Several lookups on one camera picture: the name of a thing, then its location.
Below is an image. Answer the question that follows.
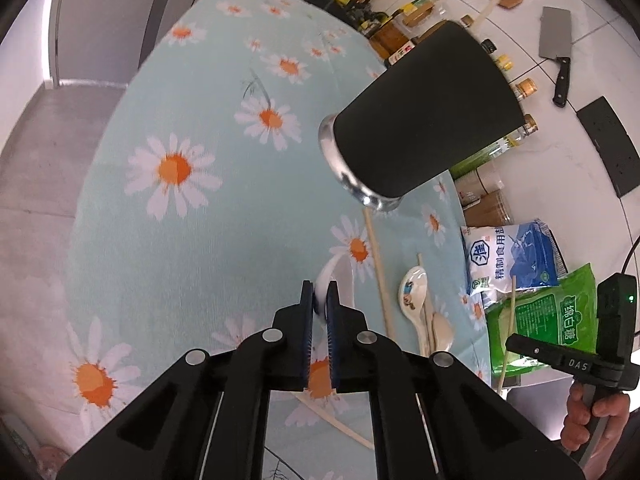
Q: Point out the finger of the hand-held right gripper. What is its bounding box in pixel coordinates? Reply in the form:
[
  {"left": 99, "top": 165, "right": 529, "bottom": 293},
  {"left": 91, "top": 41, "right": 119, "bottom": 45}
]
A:
[{"left": 505, "top": 332, "right": 569, "bottom": 368}]

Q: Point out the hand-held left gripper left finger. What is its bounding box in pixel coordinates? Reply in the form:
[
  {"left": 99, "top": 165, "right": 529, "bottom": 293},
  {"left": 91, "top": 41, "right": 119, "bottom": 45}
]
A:
[{"left": 56, "top": 280, "right": 316, "bottom": 480}]

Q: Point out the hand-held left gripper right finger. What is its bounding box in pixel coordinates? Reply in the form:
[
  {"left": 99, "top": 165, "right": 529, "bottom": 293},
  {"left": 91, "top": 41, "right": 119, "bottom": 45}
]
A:
[{"left": 326, "top": 281, "right": 587, "bottom": 480}]

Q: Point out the wooden chopstick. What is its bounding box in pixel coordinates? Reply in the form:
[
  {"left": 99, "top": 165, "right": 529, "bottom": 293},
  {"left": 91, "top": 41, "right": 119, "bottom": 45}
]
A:
[
  {"left": 495, "top": 277, "right": 517, "bottom": 393},
  {"left": 363, "top": 208, "right": 396, "bottom": 342},
  {"left": 294, "top": 392, "right": 375, "bottom": 451}
]

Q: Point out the beige spoon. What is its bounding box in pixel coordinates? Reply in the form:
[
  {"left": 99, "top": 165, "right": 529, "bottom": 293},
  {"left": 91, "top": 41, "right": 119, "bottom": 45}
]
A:
[{"left": 430, "top": 310, "right": 455, "bottom": 352}]

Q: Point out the cartoon print ceramic spoon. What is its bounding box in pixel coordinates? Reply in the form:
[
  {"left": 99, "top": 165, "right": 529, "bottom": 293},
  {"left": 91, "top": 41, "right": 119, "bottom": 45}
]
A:
[{"left": 398, "top": 266, "right": 436, "bottom": 358}]

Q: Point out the black utensil holder cup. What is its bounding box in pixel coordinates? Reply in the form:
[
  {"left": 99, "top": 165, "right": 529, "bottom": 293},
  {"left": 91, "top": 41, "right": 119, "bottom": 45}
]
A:
[{"left": 318, "top": 20, "right": 525, "bottom": 212}]

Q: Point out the person's right hand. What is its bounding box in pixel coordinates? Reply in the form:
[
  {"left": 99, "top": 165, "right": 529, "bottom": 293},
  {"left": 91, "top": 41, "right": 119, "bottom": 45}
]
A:
[{"left": 560, "top": 380, "right": 632, "bottom": 461}]

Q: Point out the green sugar bag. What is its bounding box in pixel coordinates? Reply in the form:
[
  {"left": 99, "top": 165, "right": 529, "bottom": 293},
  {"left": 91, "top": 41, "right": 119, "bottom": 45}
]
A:
[{"left": 486, "top": 263, "right": 601, "bottom": 376}]

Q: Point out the white and blue salt bag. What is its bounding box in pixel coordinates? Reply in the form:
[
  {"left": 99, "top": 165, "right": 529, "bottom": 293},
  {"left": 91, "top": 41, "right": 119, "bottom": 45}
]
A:
[{"left": 460, "top": 219, "right": 568, "bottom": 311}]

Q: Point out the brown seasoning container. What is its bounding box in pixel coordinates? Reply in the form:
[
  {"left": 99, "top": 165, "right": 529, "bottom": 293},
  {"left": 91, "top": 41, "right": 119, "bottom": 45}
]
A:
[{"left": 462, "top": 192, "right": 514, "bottom": 228}]

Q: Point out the transparent seasoning container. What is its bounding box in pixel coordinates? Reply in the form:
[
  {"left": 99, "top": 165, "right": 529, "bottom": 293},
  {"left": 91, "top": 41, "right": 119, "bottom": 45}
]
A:
[{"left": 452, "top": 165, "right": 503, "bottom": 207}]

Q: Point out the floral light blue tablecloth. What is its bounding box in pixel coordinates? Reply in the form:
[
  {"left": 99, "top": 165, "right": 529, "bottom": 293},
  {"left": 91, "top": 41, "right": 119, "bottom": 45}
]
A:
[{"left": 65, "top": 0, "right": 501, "bottom": 480}]

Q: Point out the black power socket panel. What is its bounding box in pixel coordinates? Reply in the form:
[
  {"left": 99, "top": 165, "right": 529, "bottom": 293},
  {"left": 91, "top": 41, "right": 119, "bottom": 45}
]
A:
[{"left": 576, "top": 96, "right": 640, "bottom": 198}]

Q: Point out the green label oil bottle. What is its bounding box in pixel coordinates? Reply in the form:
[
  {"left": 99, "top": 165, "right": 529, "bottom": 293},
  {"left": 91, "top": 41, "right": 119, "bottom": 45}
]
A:
[{"left": 450, "top": 114, "right": 538, "bottom": 181}]

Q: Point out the clear bottle orange cap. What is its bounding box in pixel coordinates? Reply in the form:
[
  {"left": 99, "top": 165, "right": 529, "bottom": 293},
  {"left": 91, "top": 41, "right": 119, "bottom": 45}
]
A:
[{"left": 512, "top": 78, "right": 538, "bottom": 104}]

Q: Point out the grey cabinet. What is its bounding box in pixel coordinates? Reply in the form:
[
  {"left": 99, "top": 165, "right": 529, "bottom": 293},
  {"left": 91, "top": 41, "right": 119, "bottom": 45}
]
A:
[{"left": 50, "top": 0, "right": 236, "bottom": 91}]

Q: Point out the black cable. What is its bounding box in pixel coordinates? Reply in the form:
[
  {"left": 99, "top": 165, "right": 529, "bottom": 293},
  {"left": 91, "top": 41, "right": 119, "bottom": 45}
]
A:
[{"left": 621, "top": 237, "right": 640, "bottom": 277}]

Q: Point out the steel cleaver black handle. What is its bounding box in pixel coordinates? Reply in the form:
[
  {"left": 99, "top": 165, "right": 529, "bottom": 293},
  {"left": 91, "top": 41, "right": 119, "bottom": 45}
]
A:
[{"left": 539, "top": 6, "right": 572, "bottom": 108}]

